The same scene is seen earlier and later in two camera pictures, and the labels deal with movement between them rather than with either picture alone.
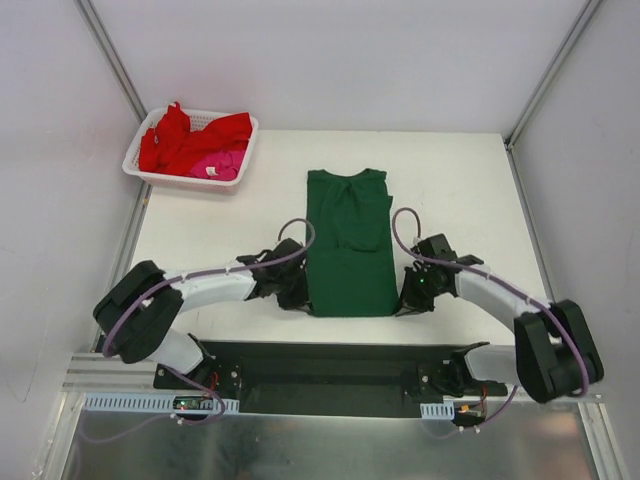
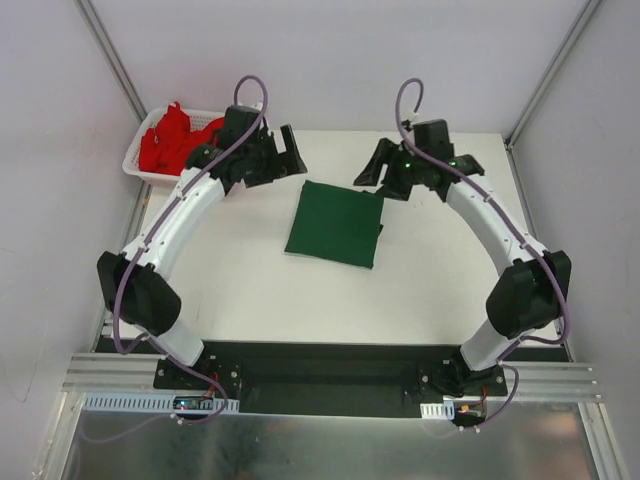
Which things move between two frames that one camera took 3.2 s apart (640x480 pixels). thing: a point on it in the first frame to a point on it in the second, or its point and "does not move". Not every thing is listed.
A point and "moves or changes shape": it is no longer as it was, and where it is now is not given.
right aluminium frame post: x=551 y=71 does not move
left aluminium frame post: x=98 y=31 does not move
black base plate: x=328 y=379 does not move
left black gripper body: x=296 y=293 to x=273 y=163
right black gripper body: x=412 y=295 to x=391 y=167
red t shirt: x=173 y=148 does not move
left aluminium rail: x=99 y=373 does not move
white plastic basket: x=199 y=119 does not move
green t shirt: x=351 y=268 moves or changes shape
